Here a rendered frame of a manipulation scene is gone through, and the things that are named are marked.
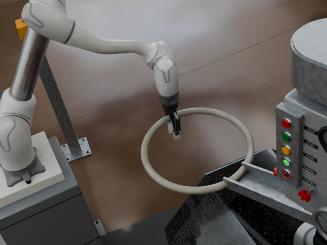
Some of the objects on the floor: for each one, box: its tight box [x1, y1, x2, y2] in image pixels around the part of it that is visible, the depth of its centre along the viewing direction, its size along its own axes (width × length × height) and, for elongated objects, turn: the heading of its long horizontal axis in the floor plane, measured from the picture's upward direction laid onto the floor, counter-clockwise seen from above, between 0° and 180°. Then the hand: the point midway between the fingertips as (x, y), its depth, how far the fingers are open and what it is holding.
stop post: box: [15, 18, 92, 163], centre depth 323 cm, size 20×20×109 cm
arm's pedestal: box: [0, 136, 107, 245], centre depth 256 cm, size 50×50×80 cm
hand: (173, 131), depth 233 cm, fingers closed on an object, 4 cm apart
